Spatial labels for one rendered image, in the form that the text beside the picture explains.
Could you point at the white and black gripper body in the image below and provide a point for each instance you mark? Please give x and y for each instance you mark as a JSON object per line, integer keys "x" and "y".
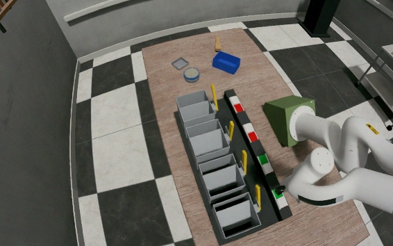
{"x": 285, "y": 182}

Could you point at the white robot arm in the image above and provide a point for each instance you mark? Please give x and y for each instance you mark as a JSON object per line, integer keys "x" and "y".
{"x": 348, "y": 148}

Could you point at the blue open plastic bin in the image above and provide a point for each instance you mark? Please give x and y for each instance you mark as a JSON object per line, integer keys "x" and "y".
{"x": 226, "y": 62}

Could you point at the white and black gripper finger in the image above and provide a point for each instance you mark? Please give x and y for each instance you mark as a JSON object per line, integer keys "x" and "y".
{"x": 279, "y": 190}

